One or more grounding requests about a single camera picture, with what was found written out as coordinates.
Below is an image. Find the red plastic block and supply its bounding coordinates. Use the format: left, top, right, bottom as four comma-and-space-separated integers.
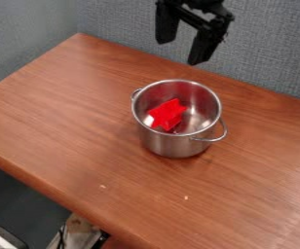
147, 98, 186, 131

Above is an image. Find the wooden table leg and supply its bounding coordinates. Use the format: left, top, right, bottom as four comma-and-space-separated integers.
46, 212, 111, 249

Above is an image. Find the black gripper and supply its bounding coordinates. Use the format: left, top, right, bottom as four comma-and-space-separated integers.
155, 0, 234, 65

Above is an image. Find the stainless steel pot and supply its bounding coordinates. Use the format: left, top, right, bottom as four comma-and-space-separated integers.
130, 79, 227, 159

